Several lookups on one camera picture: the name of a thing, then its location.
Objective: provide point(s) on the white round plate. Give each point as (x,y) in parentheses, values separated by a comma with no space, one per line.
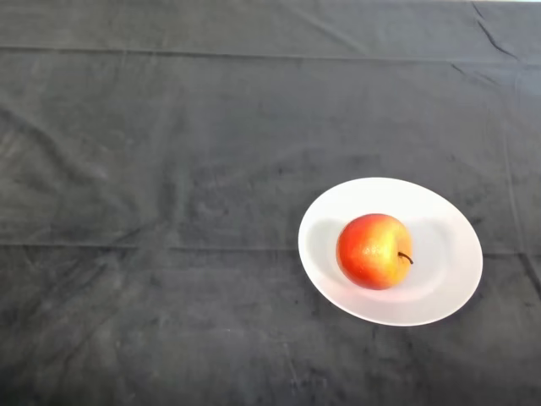
(439,270)

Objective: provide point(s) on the black cloth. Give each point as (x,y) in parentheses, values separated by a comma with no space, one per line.
(211,127)

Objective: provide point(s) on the red yellow apple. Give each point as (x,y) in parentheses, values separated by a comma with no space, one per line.
(372,251)

